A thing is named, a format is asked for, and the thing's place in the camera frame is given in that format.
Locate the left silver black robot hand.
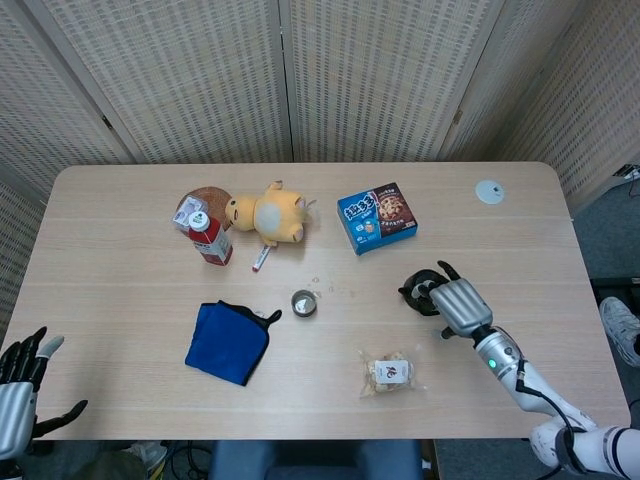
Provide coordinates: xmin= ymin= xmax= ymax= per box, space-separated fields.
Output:
xmin=0 ymin=326 xmax=89 ymax=459

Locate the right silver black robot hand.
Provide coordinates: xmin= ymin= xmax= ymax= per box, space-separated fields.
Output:
xmin=419 ymin=259 xmax=494 ymax=340

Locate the black cast iron teapot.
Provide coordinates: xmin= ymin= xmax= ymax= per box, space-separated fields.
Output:
xmin=398 ymin=268 xmax=446 ymax=317

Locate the clear snack bag white label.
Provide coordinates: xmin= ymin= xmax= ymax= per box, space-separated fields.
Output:
xmin=357 ymin=348 xmax=429 ymax=400

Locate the white round table grommet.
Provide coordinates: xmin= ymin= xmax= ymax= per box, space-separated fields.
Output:
xmin=474 ymin=180 xmax=507 ymax=205

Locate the blue cookie box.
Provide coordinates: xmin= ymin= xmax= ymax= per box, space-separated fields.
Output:
xmin=336 ymin=181 xmax=420 ymax=257

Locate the white grey sneaker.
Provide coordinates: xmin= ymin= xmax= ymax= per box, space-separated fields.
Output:
xmin=598 ymin=296 xmax=640 ymax=369

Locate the woven folding screen panel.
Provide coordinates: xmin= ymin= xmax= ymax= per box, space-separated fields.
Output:
xmin=0 ymin=162 xmax=51 ymax=346
xmin=279 ymin=0 xmax=506 ymax=164
xmin=439 ymin=0 xmax=601 ymax=164
xmin=19 ymin=0 xmax=294 ymax=164
xmin=0 ymin=0 xmax=139 ymax=171
xmin=499 ymin=0 xmax=640 ymax=214

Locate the yellow plush toy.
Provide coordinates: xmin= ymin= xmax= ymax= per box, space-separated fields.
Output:
xmin=223 ymin=180 xmax=317 ymax=247

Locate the blue cloth with black trim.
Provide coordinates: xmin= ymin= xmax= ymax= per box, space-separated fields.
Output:
xmin=184 ymin=300 xmax=283 ymax=388

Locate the red NFC juice bottle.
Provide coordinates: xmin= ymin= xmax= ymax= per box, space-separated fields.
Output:
xmin=187 ymin=210 xmax=234 ymax=267

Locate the round brown bread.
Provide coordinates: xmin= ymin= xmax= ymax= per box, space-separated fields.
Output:
xmin=177 ymin=185 xmax=232 ymax=232

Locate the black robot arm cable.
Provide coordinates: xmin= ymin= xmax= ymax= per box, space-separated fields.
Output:
xmin=514 ymin=359 xmax=591 ymax=431

